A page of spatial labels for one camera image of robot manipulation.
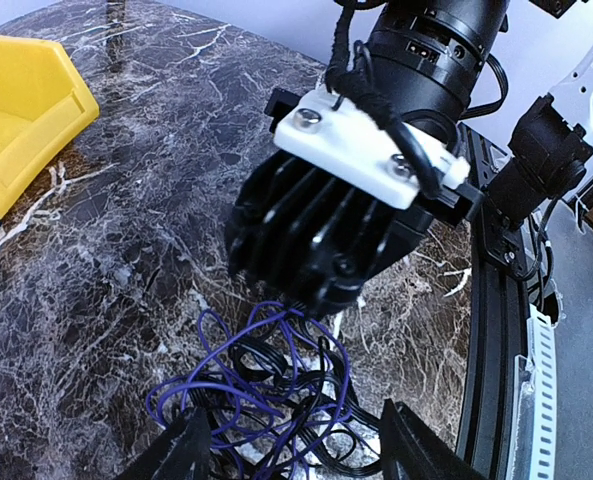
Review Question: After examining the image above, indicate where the yellow bin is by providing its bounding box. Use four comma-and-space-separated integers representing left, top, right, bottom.
0, 35, 99, 219

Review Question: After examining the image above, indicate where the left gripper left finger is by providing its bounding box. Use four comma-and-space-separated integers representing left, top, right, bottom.
118, 407, 211, 480

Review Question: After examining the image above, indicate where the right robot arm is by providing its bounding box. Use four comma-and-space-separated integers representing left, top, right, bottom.
248, 1, 593, 314

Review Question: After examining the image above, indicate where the thick black cable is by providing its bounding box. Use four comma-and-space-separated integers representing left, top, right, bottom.
175, 319, 392, 476

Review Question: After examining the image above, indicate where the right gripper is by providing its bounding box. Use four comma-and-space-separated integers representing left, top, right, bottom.
264, 87, 487, 319

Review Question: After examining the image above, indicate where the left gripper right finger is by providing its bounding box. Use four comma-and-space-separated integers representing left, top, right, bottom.
379, 399, 484, 480

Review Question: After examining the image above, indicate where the blue white thin cable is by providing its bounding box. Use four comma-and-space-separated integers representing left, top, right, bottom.
145, 299, 382, 480

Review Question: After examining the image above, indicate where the white slotted cable duct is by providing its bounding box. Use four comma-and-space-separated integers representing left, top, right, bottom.
527, 305, 557, 479

